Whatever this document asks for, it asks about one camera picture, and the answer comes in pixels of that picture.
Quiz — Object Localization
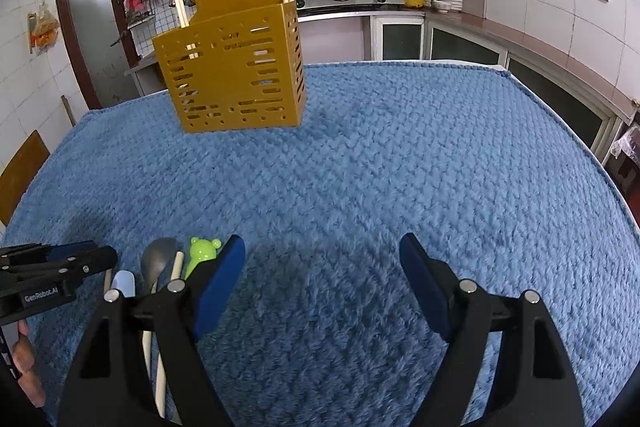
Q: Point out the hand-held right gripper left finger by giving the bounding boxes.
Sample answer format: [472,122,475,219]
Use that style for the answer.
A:
[60,234,247,427]

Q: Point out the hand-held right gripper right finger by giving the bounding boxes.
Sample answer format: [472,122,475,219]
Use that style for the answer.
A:
[399,233,586,427]

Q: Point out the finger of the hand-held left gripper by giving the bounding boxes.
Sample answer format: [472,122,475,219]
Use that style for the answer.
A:
[0,242,98,267]
[0,247,119,297]

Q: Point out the green handled metal utensil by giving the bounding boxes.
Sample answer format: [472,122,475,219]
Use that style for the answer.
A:
[184,237,224,280]

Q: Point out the white plastic spoon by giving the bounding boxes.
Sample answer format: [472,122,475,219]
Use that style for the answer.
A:
[111,271,152,380]

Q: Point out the yellow slotted utensil holder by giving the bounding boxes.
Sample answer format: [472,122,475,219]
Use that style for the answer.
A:
[151,0,307,135]

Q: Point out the person's left hand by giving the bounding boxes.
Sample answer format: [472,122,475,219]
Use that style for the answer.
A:
[12,321,47,408]

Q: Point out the wooden chair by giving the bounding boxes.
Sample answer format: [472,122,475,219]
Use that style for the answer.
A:
[0,130,51,228]

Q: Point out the blue textured blanket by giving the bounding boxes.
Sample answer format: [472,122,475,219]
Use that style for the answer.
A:
[0,59,640,427]

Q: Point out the brown framed glass door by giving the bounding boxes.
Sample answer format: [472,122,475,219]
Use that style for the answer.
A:
[52,0,141,110]

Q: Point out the hanging plastic bag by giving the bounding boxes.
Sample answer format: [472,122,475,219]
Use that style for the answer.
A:
[27,4,61,55]

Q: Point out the plastic covered red stand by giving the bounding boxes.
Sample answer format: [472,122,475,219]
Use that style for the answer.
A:
[607,99,640,188]

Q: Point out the kitchen counter with cabinets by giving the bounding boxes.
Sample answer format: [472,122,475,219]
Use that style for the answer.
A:
[300,4,638,158]

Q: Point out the gas stove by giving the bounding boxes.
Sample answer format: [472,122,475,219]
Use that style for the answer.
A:
[295,0,406,12]

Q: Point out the wire wall basket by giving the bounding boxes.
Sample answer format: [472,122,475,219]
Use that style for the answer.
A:
[120,0,156,30]

